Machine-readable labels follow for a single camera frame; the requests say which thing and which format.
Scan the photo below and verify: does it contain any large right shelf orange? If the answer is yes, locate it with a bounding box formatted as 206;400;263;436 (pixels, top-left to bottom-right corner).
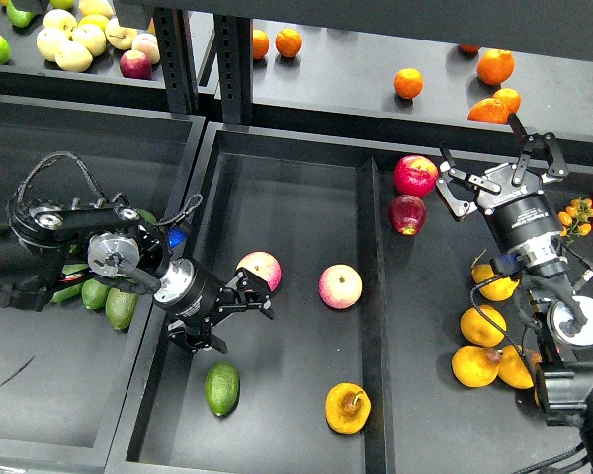
476;48;515;86

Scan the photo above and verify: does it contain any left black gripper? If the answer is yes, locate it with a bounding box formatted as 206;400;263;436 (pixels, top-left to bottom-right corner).
153;258;275;354

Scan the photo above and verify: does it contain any pale yellow pear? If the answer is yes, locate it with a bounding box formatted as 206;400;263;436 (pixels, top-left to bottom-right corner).
54;40;93;72

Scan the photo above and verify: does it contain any left shelf orange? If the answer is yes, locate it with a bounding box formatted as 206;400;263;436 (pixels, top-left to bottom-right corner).
252;29;270;60

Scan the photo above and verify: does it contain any lower left yellow pear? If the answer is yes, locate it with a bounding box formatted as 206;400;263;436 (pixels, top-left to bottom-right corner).
451;346;501;388

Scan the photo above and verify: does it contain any lower right yellow pear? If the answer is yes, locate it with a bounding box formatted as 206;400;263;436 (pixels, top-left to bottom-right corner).
497;345;534;390

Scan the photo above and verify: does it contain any yellow pear with brown spot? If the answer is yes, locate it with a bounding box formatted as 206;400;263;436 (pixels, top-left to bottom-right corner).
325;382;372;435

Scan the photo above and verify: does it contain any upper yellow pear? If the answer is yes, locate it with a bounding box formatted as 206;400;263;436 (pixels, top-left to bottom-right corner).
470;263;519;302

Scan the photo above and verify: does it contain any middle yellow pear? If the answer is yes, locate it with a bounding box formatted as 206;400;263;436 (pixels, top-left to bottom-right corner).
460;304;507;348

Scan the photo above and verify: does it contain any black centre tray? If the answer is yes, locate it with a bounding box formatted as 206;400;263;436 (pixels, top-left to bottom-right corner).
106;123;579;473

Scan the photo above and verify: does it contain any left pink apple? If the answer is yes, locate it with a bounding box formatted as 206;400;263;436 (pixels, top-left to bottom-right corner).
236;251;282;292

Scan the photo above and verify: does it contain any small right shelf orange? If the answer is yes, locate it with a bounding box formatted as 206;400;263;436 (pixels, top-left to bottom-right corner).
492;88;522;114

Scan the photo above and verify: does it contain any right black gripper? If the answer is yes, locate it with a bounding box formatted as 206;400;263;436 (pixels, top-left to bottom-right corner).
435;113;567;257

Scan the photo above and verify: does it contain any black shelf post left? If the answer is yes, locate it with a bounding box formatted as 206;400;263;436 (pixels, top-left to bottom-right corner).
152;7;199;115

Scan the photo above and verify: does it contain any dark red shelf apple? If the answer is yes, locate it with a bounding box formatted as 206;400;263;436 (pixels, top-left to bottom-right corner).
119;49;152;80

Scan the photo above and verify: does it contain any black tray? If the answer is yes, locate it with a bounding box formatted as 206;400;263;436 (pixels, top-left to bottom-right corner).
106;123;579;473
0;95;205;471

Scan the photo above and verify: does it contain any black shelf post right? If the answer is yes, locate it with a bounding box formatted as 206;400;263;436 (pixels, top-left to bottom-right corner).
213;14;253;125

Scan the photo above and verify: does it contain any front right shelf orange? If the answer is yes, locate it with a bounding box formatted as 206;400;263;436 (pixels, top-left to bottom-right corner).
467;98;510;124

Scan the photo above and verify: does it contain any orange cherry tomato bunch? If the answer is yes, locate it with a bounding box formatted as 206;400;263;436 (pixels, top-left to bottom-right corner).
557;197;593;245

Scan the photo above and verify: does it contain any bright red apple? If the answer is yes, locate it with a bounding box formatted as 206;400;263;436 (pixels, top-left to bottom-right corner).
393;155;439;198

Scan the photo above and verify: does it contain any black left tray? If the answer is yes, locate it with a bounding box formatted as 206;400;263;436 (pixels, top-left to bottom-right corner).
0;95;205;471

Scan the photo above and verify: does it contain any right pink apple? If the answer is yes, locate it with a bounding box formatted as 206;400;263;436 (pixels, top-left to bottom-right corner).
318;264;363;310

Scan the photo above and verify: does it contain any centre shelf orange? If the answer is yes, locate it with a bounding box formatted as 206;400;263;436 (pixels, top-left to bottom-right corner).
393;68;424;100

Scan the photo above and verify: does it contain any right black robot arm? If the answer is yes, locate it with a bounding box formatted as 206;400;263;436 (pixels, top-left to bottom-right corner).
436;114;593;472

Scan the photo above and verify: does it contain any black shelf post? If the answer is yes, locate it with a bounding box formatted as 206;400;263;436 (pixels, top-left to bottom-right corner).
213;14;253;125
152;7;199;115

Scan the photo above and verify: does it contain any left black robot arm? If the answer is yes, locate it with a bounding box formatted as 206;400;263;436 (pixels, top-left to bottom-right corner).
0;151;273;353

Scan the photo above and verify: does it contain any pink apple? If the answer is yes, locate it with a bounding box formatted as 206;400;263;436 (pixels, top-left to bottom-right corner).
236;251;282;292
318;264;363;310

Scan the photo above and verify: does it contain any green avocado by divider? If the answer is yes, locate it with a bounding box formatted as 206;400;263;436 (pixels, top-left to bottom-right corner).
136;209;157;225

